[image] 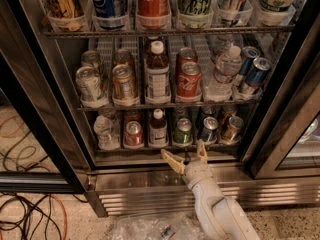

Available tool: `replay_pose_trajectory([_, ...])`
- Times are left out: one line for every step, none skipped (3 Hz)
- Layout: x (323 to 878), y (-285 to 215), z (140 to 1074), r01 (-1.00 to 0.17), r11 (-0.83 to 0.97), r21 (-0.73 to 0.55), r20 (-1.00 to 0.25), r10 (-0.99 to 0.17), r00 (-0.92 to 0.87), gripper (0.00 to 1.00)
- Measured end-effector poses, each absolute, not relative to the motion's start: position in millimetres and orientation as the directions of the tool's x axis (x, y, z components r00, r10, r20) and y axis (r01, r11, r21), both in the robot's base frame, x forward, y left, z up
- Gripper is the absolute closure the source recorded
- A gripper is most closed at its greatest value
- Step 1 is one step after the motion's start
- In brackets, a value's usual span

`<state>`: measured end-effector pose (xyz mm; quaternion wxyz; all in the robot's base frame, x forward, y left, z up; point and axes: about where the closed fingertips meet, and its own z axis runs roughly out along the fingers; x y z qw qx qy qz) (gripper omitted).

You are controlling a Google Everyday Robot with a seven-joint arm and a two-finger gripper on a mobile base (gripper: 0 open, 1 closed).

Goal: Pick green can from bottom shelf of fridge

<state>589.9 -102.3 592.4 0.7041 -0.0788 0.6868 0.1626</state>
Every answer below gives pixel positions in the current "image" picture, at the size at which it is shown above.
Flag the green tall can top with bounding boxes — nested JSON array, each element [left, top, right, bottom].
[[177, 0, 212, 28]]

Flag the left glass fridge door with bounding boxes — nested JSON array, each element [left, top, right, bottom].
[[0, 0, 90, 193]]

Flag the silver can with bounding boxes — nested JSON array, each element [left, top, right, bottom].
[[76, 66, 108, 108], [81, 50, 103, 74]]

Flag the black and orange floor cables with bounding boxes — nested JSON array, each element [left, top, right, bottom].
[[0, 114, 88, 240]]

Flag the green can bottom front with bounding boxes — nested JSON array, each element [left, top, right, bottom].
[[173, 118, 192, 145]]

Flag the dark blue can bottom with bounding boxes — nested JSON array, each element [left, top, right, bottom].
[[197, 117, 219, 143]]

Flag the brown tea bottle bottom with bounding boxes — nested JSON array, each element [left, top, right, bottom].
[[149, 109, 167, 147]]

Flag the clear water bottle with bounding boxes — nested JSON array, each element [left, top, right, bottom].
[[205, 46, 242, 102], [94, 115, 120, 151]]

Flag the clear plastic bin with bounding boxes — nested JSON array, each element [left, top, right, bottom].
[[107, 212, 206, 240]]

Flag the yellow can top shelf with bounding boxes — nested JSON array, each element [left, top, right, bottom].
[[47, 0, 84, 32]]

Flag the silver can middle back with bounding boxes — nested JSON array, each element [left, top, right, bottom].
[[81, 50, 103, 74]]

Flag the brown tea bottle middle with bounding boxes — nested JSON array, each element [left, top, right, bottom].
[[145, 41, 170, 104]]

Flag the gold brown can bottom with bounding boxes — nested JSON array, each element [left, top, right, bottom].
[[220, 116, 244, 145]]

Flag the blue Red Bull can top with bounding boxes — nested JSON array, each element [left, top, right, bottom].
[[218, 0, 247, 26]]

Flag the clear water bottle bottom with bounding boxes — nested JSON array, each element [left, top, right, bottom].
[[94, 115, 120, 151]]

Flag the clear water bottle middle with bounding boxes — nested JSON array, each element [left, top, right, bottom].
[[205, 46, 242, 102]]

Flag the gold can middle back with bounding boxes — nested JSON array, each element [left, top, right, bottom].
[[113, 49, 135, 68]]

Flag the blue Red Bull can back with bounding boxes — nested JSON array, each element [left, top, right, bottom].
[[234, 46, 260, 86]]

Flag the stainless steel display fridge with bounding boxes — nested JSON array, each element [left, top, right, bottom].
[[0, 0, 320, 218]]

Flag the middle wire shelf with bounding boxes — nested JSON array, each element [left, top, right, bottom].
[[77, 100, 258, 112]]

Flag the red Coca-Cola can front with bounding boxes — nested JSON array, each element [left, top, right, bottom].
[[176, 62, 202, 101]]

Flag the red Coca-Cola can back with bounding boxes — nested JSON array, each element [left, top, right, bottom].
[[176, 47, 198, 70]]

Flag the glass fridge door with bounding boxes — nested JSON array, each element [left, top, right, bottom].
[[0, 0, 90, 193], [250, 54, 320, 179]]

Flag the red can bottom front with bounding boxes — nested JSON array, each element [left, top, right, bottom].
[[125, 121, 143, 147]]

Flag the right glass fridge door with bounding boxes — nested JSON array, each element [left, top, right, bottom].
[[250, 54, 320, 179]]

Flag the blue Pepsi can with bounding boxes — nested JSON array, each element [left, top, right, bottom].
[[92, 0, 128, 30]]

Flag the red coca-cola can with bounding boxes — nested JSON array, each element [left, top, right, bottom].
[[176, 47, 198, 70], [176, 62, 202, 101]]

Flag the wire shelf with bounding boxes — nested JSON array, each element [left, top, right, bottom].
[[44, 25, 295, 39], [77, 100, 258, 112], [96, 144, 239, 153]]

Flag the gold can middle front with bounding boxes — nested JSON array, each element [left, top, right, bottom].
[[112, 64, 137, 106]]

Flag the green can bottom back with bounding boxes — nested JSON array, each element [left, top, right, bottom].
[[173, 107, 189, 121]]

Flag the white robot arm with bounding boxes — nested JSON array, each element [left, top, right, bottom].
[[161, 140, 260, 240]]

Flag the blue red bull can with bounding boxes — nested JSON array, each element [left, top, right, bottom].
[[218, 0, 247, 26], [240, 57, 272, 95], [234, 46, 260, 86]]

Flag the bottom wire shelf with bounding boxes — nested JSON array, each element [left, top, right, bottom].
[[96, 144, 239, 153]]

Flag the blue Red Bull can front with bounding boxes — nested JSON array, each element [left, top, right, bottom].
[[240, 57, 272, 95]]

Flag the brown tea bottle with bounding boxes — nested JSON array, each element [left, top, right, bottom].
[[149, 109, 167, 147], [145, 41, 170, 104]]

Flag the top wire shelf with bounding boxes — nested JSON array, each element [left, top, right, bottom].
[[44, 25, 295, 39]]

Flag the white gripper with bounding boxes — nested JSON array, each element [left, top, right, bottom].
[[161, 139, 214, 190]]

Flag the silver can middle front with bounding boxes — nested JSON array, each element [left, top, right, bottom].
[[76, 66, 108, 108]]

